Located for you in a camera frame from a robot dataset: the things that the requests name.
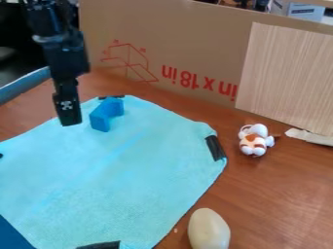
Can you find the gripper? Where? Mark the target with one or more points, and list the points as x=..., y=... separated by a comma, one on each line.
x=66, y=58

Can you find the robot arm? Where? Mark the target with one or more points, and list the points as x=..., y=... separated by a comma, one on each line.
x=47, y=17

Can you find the light blue cloth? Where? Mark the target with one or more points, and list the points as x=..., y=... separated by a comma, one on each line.
x=108, y=175

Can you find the blue block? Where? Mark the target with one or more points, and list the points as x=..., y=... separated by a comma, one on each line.
x=105, y=115

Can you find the cardboard box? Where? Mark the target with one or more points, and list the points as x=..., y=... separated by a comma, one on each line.
x=182, y=42

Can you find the cream toy potato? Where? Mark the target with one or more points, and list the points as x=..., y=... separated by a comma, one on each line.
x=209, y=229

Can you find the white and orange plush toy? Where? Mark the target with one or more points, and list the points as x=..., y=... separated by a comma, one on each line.
x=255, y=140

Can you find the light wooden board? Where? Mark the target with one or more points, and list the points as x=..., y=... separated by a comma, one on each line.
x=290, y=78

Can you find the beige paper scrap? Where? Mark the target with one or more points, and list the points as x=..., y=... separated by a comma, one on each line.
x=310, y=136

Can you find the white box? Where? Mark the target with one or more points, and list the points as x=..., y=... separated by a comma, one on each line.
x=299, y=9

